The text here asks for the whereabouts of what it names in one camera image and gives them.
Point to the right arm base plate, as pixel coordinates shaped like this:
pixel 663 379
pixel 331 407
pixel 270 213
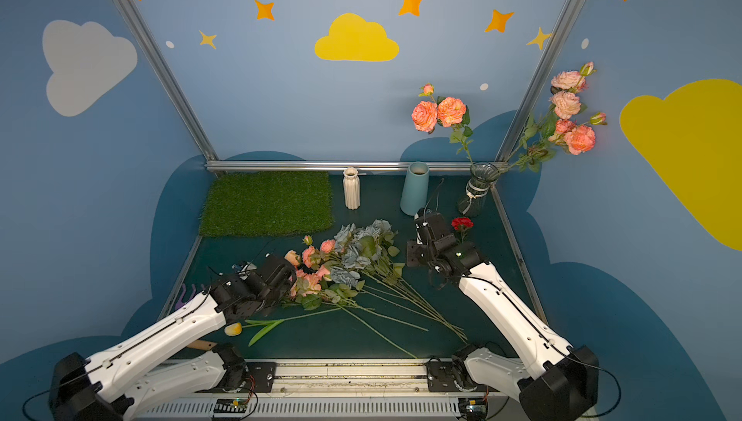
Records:
pixel 448 376

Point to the pink flower bunch on table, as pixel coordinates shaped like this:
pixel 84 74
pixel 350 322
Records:
pixel 314 291

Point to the teal cylindrical vase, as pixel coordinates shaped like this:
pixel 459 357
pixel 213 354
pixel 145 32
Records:
pixel 415 188

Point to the aluminium rail front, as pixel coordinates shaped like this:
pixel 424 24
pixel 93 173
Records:
pixel 336 389

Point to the yellow tulip with stem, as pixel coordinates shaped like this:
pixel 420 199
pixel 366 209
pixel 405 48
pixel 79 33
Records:
pixel 264 327

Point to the aluminium frame back bar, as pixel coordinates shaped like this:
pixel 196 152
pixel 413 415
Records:
pixel 300 165

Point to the green artificial grass mat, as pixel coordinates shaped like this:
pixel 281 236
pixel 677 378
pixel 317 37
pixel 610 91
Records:
pixel 267 204

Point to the purple toy garden fork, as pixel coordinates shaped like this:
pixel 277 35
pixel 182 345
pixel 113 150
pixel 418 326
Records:
pixel 187 293

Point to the red carnation flower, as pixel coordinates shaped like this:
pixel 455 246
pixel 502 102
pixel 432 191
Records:
pixel 461 227

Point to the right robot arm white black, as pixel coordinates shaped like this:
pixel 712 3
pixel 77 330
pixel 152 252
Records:
pixel 551 379

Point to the white ribbed ceramic vase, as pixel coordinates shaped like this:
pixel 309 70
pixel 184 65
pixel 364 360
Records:
pixel 352 188

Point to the clear glass vase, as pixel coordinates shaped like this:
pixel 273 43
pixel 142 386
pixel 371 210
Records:
pixel 483 175

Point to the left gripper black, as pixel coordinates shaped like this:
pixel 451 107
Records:
pixel 277 273

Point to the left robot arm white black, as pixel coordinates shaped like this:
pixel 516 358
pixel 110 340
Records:
pixel 126 380

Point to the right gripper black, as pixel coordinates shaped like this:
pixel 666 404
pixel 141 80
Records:
pixel 429 230

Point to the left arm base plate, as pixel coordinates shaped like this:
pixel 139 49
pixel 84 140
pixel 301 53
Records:
pixel 257 376

